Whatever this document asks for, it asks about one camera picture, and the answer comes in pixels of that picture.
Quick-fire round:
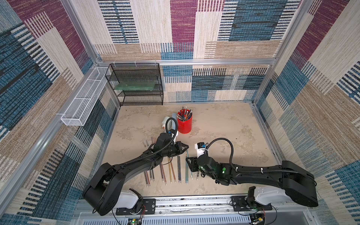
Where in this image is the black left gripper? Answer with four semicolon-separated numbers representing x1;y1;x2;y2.
162;142;190;159

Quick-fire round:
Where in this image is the red pencil purple cap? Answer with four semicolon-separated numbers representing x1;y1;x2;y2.
170;157;177;183

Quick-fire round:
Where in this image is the red striped pencil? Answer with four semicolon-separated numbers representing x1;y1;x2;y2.
145;171;151;188

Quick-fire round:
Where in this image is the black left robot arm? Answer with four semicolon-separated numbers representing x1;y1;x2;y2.
82;133;189;216

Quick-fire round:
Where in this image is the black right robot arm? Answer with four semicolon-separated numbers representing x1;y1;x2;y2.
186;154;318;207

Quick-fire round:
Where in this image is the red pencil holder cup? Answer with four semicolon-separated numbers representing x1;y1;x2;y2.
177;109;193;134

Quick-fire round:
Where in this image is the light blue eraser box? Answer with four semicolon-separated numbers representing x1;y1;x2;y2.
171;113;177;130

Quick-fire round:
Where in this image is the green board on shelf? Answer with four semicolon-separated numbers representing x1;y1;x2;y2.
114;82;156;91

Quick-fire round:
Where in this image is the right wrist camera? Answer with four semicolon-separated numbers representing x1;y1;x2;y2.
195;142;208;158

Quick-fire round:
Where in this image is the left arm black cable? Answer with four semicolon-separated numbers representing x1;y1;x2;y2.
92;117;179;214

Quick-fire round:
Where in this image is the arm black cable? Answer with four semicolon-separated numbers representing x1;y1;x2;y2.
92;117;179;214
205;137;235;172

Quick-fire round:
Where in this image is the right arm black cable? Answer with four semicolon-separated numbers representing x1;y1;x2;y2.
205;137;235;172

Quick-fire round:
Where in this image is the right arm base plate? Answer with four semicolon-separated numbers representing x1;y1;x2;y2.
229;195;273;212

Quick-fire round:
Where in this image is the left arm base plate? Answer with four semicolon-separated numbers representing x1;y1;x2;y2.
115;198;156;216

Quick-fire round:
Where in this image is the black wire mesh shelf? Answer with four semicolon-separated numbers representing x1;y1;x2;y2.
105;63;164;106

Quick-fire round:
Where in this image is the white wire mesh basket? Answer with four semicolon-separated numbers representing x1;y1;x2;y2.
61;67;108;126

